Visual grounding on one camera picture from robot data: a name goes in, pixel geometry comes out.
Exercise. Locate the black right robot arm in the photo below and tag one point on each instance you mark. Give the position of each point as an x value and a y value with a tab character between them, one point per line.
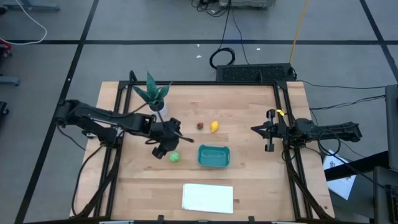
335	129

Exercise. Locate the teal plastic tupperware container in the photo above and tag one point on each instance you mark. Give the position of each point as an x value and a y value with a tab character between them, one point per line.
214	157

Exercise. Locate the green round toy vegetable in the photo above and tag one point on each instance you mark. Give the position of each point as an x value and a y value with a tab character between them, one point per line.
175	157

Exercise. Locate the black bar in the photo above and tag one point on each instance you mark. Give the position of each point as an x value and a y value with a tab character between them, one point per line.
357	166

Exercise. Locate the yellow tag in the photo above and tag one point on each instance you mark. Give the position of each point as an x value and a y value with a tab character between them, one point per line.
280	112

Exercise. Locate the yellow toy lemon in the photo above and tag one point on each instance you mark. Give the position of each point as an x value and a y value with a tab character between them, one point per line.
214	126

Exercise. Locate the green snake plant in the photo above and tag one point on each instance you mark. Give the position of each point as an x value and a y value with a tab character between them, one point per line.
152	90

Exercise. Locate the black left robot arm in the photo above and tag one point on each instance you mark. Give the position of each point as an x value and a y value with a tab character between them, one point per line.
93	116

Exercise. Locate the grey cabinet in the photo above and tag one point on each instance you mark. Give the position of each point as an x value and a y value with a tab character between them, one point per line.
392	124

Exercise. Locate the grey furniture foot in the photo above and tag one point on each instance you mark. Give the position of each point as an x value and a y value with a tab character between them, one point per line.
11	81

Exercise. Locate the black caster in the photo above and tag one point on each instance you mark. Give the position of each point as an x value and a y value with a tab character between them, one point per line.
3	108

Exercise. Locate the black perforated computer case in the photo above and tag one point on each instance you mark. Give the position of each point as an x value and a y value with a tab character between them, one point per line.
248	73

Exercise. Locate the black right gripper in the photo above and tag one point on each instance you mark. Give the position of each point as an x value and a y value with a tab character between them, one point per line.
271	130

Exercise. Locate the red object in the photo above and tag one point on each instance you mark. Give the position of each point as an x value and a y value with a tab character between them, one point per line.
6	45

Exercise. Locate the black metal table frame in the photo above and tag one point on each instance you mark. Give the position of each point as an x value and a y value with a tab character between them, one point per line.
199	83

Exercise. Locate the white plant pot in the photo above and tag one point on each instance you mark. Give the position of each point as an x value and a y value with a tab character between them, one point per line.
164	111

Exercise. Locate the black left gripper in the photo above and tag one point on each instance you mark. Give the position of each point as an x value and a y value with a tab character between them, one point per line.
166	137

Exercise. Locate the grey device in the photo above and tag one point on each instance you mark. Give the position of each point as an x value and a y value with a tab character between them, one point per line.
248	3

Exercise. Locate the grey desk foot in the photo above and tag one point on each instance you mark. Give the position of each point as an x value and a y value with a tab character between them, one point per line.
37	6

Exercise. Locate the black camera bracket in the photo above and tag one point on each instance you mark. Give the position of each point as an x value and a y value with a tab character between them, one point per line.
133	76

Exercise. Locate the grey box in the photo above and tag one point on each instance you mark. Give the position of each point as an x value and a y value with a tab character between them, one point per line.
385	199

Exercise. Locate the black table clamp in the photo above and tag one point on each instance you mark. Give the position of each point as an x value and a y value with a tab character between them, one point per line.
160	218
251	219

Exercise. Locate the red toy strawberry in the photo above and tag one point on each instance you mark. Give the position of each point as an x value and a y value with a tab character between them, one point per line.
200	126

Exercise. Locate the white printed paper sheet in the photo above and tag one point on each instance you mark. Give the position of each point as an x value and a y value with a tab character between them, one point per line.
342	186

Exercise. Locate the white folded cloth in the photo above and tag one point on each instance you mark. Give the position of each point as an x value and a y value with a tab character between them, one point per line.
206	198

